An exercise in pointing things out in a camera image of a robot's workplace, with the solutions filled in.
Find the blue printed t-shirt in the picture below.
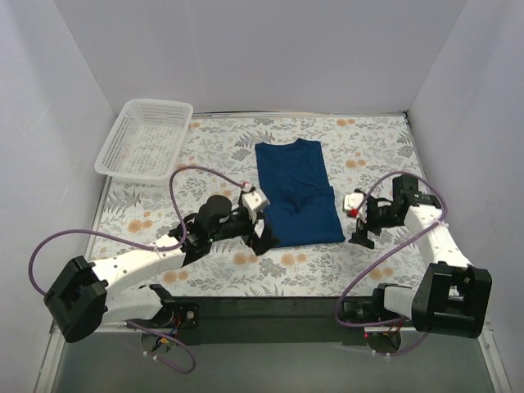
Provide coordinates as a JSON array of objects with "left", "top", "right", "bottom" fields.
[{"left": 255, "top": 138, "right": 345, "bottom": 248}]

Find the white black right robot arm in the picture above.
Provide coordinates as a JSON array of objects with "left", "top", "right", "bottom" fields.
[{"left": 343, "top": 171, "right": 492, "bottom": 338}]

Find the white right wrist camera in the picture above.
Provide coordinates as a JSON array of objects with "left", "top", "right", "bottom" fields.
[{"left": 342, "top": 190, "right": 367, "bottom": 222}]

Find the floral patterned tablecloth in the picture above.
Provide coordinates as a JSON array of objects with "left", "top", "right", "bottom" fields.
[{"left": 87, "top": 116, "right": 426, "bottom": 296}]

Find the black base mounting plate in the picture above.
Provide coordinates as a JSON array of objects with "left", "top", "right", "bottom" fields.
[{"left": 126, "top": 296, "right": 421, "bottom": 347}]

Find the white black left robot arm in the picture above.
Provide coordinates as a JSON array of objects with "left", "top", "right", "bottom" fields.
[{"left": 44, "top": 191, "right": 278, "bottom": 343}]

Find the white plastic basket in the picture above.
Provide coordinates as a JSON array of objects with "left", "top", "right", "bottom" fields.
[{"left": 94, "top": 99, "right": 193, "bottom": 185}]

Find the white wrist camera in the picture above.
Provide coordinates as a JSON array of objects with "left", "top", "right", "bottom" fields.
[
  {"left": 342, "top": 190, "right": 367, "bottom": 222},
  {"left": 239, "top": 182, "right": 270, "bottom": 224}
]

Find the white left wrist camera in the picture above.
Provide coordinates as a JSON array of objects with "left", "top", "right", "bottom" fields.
[{"left": 239, "top": 182, "right": 270, "bottom": 224}]

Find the aluminium frame rail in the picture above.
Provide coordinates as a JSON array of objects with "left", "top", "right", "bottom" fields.
[{"left": 48, "top": 310, "right": 492, "bottom": 335}]

